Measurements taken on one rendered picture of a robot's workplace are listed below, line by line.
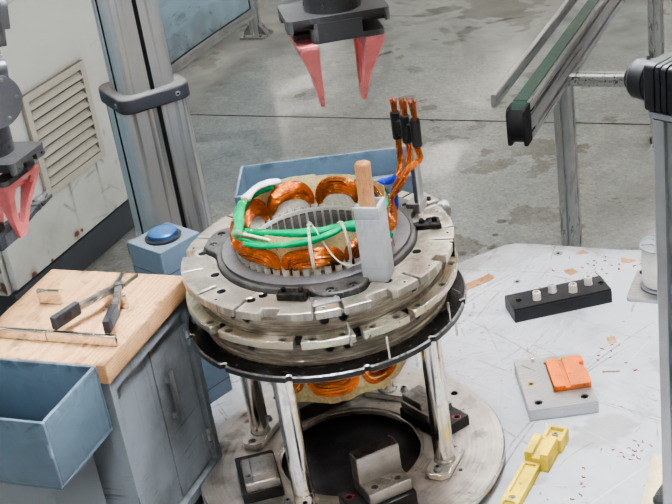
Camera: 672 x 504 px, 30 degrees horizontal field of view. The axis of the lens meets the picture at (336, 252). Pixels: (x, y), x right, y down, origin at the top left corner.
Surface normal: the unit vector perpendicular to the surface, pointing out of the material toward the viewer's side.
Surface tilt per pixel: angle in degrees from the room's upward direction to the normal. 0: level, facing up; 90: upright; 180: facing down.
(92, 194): 90
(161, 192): 90
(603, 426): 0
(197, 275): 0
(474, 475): 0
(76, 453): 90
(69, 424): 90
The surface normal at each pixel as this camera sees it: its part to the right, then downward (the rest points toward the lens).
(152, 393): 0.93, 0.04
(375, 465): 0.43, 0.36
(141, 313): -0.14, -0.88
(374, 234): -0.29, 0.47
